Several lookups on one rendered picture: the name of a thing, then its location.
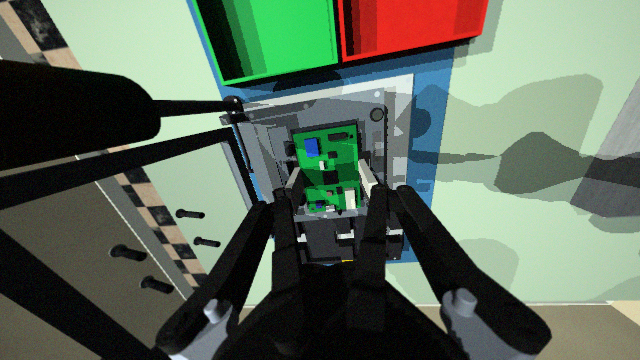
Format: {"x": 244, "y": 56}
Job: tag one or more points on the green circuit board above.
{"x": 328, "y": 161}

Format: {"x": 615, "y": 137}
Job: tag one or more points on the red open-top bin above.
{"x": 376, "y": 30}

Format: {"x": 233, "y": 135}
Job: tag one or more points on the green open-top bin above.
{"x": 254, "y": 42}

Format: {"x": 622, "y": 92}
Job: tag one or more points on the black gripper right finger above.
{"x": 481, "y": 316}

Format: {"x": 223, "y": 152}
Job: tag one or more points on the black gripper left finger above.
{"x": 211, "y": 313}

